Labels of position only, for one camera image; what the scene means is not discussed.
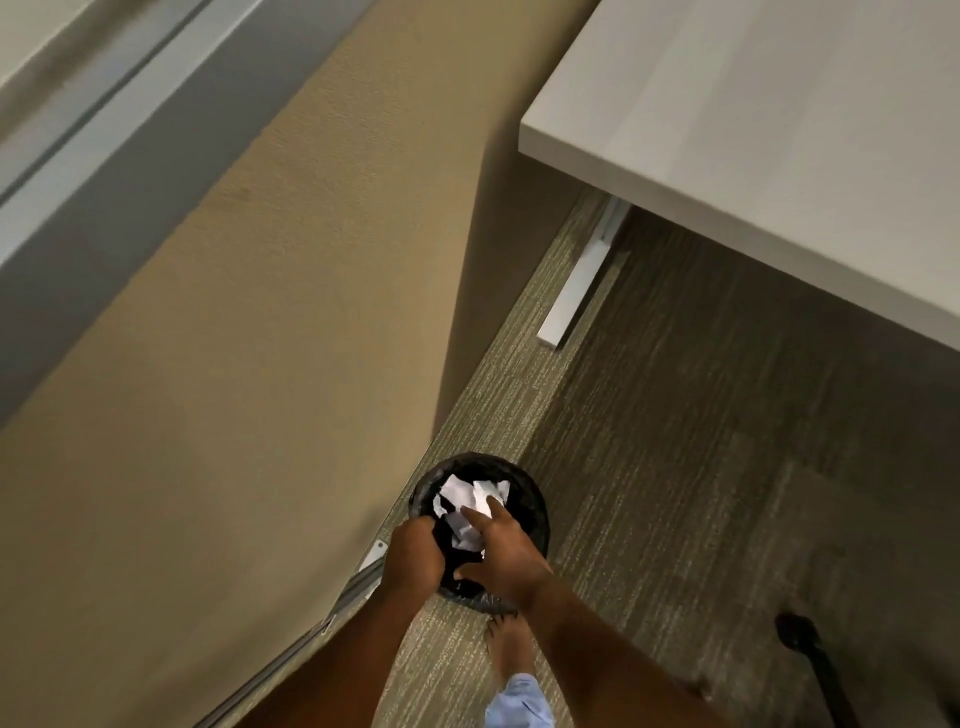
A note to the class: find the person's right hand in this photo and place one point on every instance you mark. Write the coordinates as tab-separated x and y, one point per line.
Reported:
510	559

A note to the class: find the person's left hand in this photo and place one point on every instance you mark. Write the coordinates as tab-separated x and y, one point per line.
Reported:
409	559

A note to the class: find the person's right thumb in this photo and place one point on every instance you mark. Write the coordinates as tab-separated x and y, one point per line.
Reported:
466	574

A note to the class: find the person's left fingers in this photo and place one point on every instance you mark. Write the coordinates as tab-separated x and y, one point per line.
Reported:
437	551

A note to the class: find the person's right middle finger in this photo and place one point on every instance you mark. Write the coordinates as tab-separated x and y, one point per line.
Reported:
502	512

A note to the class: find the black lined trash bin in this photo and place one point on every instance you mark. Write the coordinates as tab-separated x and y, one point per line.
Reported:
525	502

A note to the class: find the person's right forearm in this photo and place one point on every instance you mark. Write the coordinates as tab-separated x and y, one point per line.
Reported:
607	660

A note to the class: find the person's left forearm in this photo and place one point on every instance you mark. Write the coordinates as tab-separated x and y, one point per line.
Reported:
345	660

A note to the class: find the crumpled white paper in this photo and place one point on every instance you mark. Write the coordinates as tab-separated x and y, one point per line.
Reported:
465	536
457	491

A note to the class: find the person's bare foot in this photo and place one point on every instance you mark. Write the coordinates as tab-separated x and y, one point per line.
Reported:
510	645

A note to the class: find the light blue trouser leg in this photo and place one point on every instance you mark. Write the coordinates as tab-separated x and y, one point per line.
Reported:
519	703

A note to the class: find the white metal desk leg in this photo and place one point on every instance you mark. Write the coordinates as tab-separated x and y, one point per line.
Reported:
581	281

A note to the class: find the black chair base leg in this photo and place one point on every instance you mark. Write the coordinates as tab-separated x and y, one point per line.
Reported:
817	664

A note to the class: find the small white wall plate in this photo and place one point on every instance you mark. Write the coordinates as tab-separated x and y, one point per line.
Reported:
373	555

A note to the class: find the grey metal floor rail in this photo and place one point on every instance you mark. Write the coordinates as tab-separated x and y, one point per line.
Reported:
300	645

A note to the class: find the grey window frame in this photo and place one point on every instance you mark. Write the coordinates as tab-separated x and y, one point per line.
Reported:
97	172

